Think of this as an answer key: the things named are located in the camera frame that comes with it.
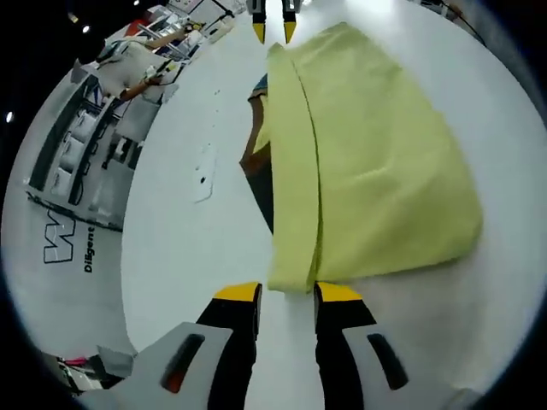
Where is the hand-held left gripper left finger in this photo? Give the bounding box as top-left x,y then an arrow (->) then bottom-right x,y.
85,281 -> 263,410

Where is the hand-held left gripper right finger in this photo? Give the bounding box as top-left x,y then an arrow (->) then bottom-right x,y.
314,281 -> 484,410

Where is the yellow blue grey raglan garment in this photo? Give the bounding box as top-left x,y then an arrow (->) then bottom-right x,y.
238,20 -> 485,295

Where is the white table socket strip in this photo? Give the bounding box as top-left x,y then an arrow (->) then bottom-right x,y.
192,140 -> 217,205

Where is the white storage bin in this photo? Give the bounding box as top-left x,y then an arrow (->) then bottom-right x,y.
50,168 -> 72,196
62,136 -> 85,166
74,113 -> 97,136

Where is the grey metal shelf unit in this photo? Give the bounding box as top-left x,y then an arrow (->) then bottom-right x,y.
27,72 -> 142,206

